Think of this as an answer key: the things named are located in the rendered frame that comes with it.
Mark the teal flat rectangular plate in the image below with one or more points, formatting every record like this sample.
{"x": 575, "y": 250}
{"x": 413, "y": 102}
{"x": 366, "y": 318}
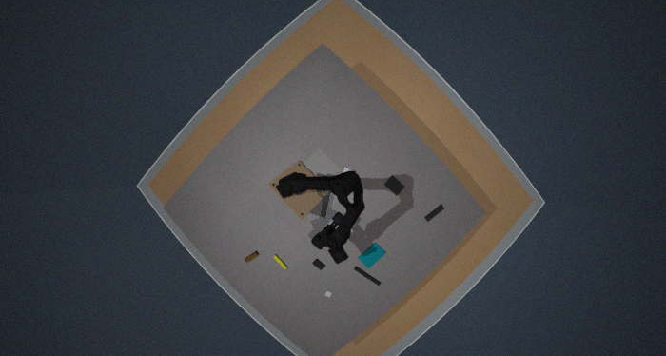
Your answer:
{"x": 372, "y": 255}

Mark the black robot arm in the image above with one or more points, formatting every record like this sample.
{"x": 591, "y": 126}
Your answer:
{"x": 340, "y": 185}

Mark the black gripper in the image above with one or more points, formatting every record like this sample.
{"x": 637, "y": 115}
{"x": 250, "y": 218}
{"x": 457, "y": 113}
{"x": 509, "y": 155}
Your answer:
{"x": 317, "y": 240}

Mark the yellow rectangular bar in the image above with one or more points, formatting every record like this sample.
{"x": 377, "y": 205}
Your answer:
{"x": 280, "y": 261}

